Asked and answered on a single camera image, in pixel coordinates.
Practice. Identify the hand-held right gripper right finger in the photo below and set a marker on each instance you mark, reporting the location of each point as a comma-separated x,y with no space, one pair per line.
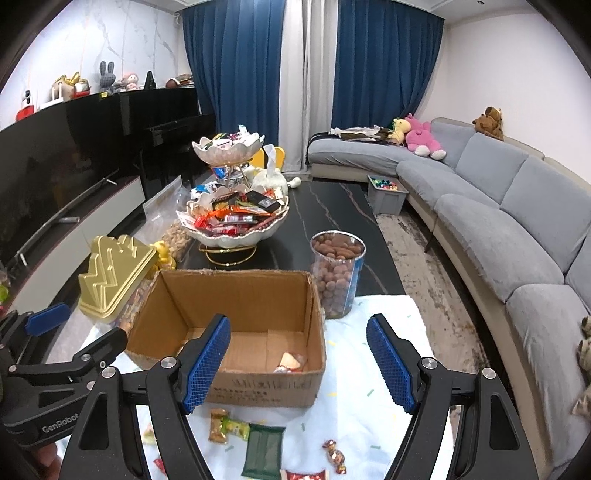
392,364

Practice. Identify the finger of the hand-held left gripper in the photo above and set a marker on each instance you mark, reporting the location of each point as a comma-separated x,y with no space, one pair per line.
46,319
108,344

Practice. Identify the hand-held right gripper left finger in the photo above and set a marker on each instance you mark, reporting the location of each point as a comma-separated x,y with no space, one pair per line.
205,369

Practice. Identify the brown cardboard box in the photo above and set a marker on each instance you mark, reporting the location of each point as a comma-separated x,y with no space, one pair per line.
263,387

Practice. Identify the yellow-green snack packet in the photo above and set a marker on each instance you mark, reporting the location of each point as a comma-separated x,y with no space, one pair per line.
226,427

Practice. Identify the foil candy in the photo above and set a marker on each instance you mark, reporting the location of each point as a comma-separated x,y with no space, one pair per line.
335,457

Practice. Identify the large pile of mixed snacks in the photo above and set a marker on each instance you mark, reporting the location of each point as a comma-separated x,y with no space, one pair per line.
235,210

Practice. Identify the small pile of mixed snacks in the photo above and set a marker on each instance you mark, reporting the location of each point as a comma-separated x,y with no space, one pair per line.
228,141

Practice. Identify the light blue confetti cloth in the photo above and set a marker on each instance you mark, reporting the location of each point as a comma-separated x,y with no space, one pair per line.
383,309

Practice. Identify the gold-lidded candy container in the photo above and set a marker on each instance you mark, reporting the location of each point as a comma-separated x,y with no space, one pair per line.
111,277

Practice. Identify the orange and white snack packet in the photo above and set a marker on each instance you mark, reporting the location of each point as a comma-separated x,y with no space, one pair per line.
291,361

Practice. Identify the grey patterned rug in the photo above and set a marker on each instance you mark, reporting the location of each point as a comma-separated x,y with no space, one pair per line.
438,286

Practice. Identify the dark green snack packet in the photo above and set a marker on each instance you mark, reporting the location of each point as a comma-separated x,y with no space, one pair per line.
263,450

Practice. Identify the clear jar of chocolate balls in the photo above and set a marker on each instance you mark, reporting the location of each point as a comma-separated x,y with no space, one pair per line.
337,281

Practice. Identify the yellow figurine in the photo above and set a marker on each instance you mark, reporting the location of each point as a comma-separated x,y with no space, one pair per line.
164,254

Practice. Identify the clear bag of peanuts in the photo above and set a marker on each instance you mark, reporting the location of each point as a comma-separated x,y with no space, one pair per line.
175,240

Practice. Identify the two-tier shell snack stand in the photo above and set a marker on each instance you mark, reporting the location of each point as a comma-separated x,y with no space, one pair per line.
231,240

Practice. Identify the red and white snack packet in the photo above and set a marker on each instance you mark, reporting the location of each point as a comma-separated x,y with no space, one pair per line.
302,475

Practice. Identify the grey sectional sofa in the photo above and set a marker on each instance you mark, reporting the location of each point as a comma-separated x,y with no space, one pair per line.
485,240

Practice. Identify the grey storage bin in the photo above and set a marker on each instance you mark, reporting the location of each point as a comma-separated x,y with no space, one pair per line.
388,201

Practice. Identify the colourful toy blocks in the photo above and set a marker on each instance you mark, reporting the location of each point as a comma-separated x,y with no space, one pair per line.
385,183

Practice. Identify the tan plush toy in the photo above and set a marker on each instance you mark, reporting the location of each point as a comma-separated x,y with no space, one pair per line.
584,355

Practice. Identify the black piano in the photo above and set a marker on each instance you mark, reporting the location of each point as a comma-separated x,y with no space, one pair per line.
175,134

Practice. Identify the pink plush toy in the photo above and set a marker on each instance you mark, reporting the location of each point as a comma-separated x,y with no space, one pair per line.
422,138

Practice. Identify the dark cloth pile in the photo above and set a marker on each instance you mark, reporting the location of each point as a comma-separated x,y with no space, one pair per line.
360,134

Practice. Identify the yellow plush toy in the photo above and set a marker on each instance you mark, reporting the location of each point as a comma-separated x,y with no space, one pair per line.
399,129

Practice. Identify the gold and white ornaments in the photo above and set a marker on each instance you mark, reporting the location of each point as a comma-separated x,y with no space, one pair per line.
74,83

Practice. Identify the grey rabbit plush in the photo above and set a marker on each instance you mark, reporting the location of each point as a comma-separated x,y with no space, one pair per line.
107,78

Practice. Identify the pink doll plush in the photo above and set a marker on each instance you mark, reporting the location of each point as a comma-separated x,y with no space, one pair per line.
130,82

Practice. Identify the black metronome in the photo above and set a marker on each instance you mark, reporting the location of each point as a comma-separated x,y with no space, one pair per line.
150,81

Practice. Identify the brown plush toy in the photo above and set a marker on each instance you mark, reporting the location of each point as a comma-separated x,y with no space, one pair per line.
489,122

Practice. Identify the brown football on books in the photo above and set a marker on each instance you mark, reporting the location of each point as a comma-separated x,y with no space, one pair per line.
180,81

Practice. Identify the blue curtain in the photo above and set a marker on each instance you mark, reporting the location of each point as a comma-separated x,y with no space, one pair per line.
231,78
383,69

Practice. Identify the white sheer curtain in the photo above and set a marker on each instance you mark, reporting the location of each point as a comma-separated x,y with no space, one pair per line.
307,83

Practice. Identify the white security camera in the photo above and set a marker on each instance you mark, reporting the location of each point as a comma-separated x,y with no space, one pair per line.
27,98

